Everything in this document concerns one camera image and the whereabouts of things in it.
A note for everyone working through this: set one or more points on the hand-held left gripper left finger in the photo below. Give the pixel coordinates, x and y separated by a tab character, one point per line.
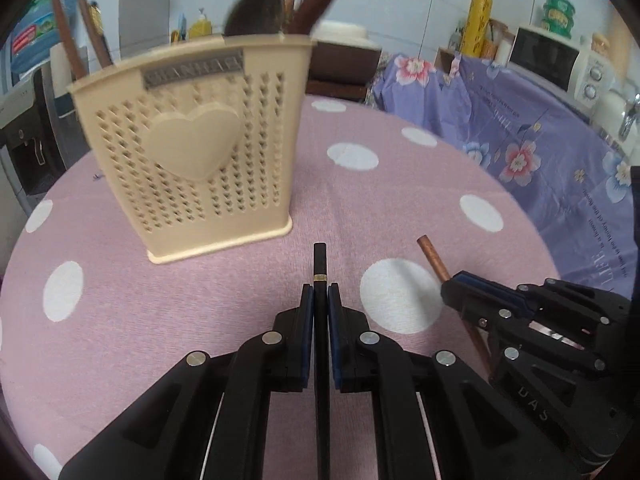
308	340

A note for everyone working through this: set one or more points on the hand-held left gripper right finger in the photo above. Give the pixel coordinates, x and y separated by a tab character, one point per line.
334	340

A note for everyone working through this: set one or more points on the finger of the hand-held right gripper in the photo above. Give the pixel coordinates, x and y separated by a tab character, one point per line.
490	290
540	360

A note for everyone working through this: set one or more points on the beige perforated utensil holder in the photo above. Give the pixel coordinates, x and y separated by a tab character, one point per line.
200	200

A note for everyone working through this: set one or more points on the pink polka dot tablecloth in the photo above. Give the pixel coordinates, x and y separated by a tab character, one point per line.
200	320

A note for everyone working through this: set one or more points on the purple floral cloth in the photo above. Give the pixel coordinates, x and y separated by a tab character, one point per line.
550	185

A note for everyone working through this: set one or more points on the white microwave oven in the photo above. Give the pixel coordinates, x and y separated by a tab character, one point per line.
545	57

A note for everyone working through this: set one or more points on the yellow roll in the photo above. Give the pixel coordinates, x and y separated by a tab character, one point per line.
476	22

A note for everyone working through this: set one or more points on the dark wooden side table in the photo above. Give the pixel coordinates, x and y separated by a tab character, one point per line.
340	67

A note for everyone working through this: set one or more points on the green container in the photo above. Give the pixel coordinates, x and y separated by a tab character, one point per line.
559	14

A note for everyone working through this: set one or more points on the yellow soap bottle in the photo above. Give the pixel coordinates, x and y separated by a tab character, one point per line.
200	26

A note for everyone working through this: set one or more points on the water dispenser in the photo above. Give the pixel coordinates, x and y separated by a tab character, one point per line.
30	145

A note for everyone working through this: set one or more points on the blue labelled package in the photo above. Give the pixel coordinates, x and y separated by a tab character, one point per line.
35	30

